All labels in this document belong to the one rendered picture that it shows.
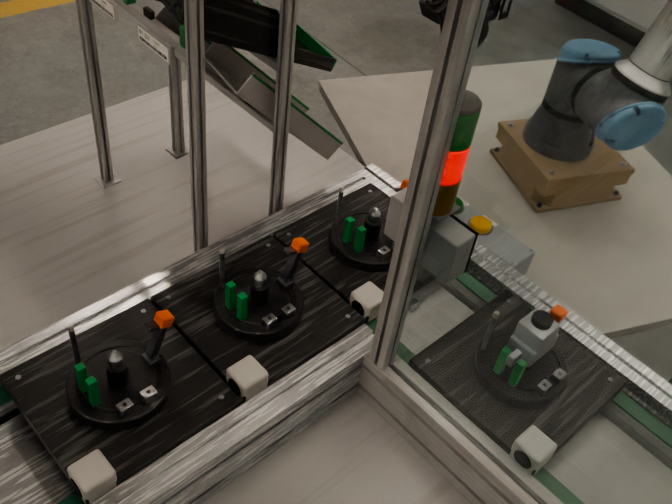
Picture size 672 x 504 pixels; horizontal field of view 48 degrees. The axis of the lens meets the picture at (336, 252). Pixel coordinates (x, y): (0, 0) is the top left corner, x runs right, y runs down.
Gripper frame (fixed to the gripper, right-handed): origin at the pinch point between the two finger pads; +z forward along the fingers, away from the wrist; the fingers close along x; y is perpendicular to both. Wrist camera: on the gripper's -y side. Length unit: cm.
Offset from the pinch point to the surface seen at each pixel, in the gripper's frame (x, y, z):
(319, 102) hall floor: 138, 107, 123
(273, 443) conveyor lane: -21, -54, 35
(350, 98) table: 42, 22, 37
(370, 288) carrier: -14.0, -28.5, 24.2
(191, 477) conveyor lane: -22, -68, 28
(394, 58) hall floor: 146, 164, 123
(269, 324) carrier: -11, -47, 23
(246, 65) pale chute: 29.6, -20.3, 8.3
